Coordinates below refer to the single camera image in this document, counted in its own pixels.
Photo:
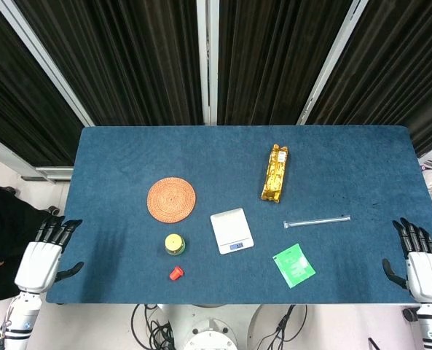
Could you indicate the white slanted frame post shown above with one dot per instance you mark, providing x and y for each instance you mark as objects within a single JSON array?
[
  {"x": 44, "y": 62},
  {"x": 332, "y": 62}
]

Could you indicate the white floor frame rail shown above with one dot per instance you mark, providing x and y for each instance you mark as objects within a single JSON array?
[{"x": 15, "y": 160}]

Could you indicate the white upright frame post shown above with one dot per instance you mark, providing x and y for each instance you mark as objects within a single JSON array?
[{"x": 208, "y": 62}]

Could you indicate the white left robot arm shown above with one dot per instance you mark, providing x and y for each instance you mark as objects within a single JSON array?
[{"x": 20, "y": 317}]

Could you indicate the blue fabric table cover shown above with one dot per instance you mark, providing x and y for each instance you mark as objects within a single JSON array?
[{"x": 121, "y": 156}]

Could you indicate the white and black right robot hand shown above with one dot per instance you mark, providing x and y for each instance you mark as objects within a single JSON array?
[{"x": 427, "y": 273}]

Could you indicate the black pleated curtain panel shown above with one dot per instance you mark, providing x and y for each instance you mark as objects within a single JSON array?
[
  {"x": 270, "y": 62},
  {"x": 397, "y": 73},
  {"x": 11, "y": 102},
  {"x": 128, "y": 62}
]

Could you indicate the black fabric bundle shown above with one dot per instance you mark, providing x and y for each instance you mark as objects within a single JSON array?
[{"x": 4, "y": 237}]

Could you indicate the black caster wheel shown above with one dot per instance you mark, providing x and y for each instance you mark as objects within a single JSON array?
[
  {"x": 410, "y": 314},
  {"x": 53, "y": 210}
]

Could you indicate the white robot torso base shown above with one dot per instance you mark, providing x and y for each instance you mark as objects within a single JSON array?
[{"x": 210, "y": 331}]

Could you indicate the gold foil snack package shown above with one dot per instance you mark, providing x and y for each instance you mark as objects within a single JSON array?
[{"x": 275, "y": 175}]

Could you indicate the yellow green small jar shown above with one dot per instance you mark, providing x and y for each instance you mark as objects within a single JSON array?
[{"x": 174, "y": 243}]

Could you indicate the round woven rattan coaster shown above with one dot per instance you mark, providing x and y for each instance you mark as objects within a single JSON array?
[{"x": 171, "y": 200}]

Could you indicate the green and white sachet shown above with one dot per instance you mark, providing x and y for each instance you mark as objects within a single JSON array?
[{"x": 294, "y": 266}]

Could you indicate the white digital kitchen scale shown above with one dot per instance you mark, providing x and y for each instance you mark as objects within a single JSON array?
[{"x": 230, "y": 228}]

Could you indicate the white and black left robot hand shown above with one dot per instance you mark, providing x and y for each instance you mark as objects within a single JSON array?
[{"x": 37, "y": 262}]

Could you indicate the small red plastic cap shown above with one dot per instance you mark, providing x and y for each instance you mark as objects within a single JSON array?
[{"x": 175, "y": 274}]

